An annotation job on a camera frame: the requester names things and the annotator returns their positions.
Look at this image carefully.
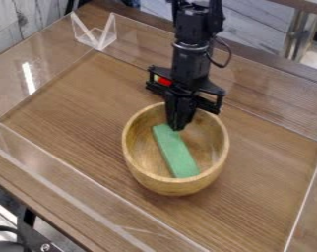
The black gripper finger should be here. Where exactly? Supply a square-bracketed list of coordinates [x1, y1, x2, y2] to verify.
[180, 96, 197, 129]
[165, 92, 180, 130]

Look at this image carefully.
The red plush strawberry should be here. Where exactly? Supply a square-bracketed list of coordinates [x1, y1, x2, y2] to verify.
[153, 75, 172, 87]

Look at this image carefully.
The wooden bowl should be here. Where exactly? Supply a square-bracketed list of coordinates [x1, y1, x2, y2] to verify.
[121, 103, 229, 196]

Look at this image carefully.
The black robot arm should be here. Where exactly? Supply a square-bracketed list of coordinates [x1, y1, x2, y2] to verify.
[145, 0, 227, 131]

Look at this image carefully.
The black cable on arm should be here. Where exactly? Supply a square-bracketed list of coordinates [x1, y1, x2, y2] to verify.
[204, 35, 232, 69]

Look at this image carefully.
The green rectangular block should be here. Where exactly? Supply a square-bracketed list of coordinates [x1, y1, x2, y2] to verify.
[152, 124, 199, 178]

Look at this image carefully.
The clear acrylic tray wall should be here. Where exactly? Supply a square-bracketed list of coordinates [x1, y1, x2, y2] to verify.
[0, 122, 201, 252]

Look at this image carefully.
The black table leg clamp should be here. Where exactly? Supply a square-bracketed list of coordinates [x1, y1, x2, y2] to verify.
[17, 208, 62, 252]

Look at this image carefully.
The metal stool frame background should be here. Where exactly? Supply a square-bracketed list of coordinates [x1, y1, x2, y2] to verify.
[280, 10, 317, 62]

